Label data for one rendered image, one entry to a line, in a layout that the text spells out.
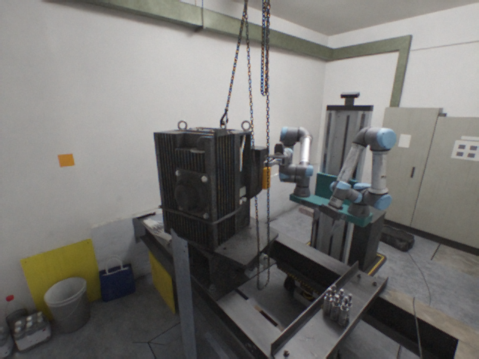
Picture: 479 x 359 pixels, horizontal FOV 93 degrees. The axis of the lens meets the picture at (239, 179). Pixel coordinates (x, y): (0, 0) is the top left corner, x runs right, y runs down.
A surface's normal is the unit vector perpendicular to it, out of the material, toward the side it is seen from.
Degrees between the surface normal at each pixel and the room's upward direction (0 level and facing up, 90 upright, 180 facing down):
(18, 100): 90
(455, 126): 90
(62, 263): 87
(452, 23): 90
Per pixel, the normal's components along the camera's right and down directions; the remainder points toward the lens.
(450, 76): -0.76, 0.20
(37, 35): 0.65, 0.23
